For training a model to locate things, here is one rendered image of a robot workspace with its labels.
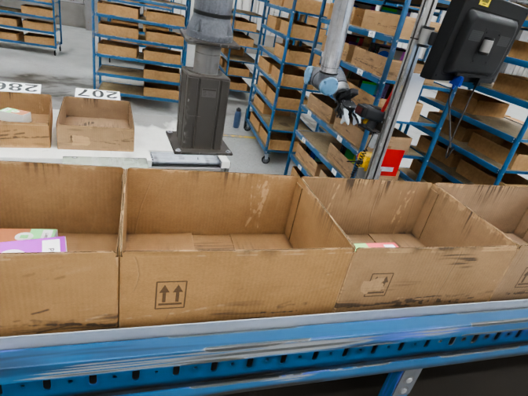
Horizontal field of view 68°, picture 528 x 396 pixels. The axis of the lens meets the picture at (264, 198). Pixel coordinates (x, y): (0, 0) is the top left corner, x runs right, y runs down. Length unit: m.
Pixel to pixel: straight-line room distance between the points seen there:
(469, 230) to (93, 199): 0.86
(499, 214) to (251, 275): 0.91
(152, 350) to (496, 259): 0.69
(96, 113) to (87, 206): 1.18
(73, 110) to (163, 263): 1.50
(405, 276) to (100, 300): 0.55
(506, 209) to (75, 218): 1.18
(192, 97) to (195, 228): 0.86
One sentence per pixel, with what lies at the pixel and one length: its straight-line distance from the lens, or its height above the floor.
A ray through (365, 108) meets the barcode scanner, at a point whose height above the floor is 1.08.
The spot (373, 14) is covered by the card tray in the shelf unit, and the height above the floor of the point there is 1.42.
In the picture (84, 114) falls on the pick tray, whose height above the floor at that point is 0.77.
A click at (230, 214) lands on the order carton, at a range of 0.93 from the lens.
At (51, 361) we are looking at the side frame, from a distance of 0.66.
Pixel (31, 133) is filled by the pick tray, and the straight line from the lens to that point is 1.70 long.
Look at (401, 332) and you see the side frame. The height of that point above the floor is 0.91.
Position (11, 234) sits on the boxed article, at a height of 0.93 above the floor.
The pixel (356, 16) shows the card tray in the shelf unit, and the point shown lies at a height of 1.39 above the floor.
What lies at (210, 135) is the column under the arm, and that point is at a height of 0.83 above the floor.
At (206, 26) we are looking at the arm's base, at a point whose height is 1.26.
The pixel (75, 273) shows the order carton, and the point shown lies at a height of 1.01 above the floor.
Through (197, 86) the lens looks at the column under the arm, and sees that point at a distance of 1.68.
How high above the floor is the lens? 1.41
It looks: 27 degrees down
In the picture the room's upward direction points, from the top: 12 degrees clockwise
